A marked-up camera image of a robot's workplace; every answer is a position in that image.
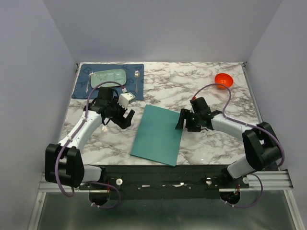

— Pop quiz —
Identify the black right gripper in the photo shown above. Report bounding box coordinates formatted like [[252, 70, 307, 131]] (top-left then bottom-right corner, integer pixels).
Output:
[[175, 108, 201, 132]]

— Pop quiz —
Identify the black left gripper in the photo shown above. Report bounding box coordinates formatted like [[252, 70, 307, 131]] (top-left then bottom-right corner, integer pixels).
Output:
[[108, 96, 135, 129]]

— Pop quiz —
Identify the teal folder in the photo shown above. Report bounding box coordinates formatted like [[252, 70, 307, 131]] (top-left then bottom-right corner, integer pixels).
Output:
[[130, 105, 182, 166]]

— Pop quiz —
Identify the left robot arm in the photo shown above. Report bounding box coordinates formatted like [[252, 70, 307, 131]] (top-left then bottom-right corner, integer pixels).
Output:
[[45, 87, 135, 189]]

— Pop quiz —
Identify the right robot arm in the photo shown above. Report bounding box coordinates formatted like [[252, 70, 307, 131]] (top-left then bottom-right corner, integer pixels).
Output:
[[176, 97, 284, 188]]

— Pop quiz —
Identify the blue placemat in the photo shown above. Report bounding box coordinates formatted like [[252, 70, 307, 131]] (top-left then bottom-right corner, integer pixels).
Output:
[[71, 63, 144, 100]]

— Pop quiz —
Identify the light green plate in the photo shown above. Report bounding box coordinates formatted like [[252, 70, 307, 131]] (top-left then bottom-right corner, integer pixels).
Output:
[[91, 69, 127, 88]]

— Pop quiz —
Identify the silver spoon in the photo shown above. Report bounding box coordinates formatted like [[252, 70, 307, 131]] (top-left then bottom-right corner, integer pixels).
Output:
[[134, 70, 140, 93]]

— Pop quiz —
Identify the silver fork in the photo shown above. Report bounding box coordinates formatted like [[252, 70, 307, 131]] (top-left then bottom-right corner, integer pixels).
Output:
[[85, 70, 93, 93]]

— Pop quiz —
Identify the orange bowl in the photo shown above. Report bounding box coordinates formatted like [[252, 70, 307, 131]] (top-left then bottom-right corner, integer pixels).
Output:
[[214, 73, 234, 89]]

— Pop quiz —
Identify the black mounting base rail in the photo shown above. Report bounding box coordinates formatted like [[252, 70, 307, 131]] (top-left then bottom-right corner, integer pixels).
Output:
[[76, 164, 250, 201]]

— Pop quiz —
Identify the aluminium frame rail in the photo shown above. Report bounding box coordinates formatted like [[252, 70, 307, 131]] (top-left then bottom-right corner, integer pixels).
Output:
[[29, 172, 298, 230]]

